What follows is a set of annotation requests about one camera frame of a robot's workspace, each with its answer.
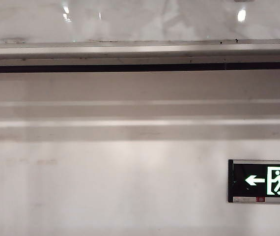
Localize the aluminium whiteboard tray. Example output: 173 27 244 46
0 38 280 74

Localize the white whiteboard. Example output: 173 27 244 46
0 0 280 45

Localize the green illuminated exit sign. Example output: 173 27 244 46
227 159 280 204

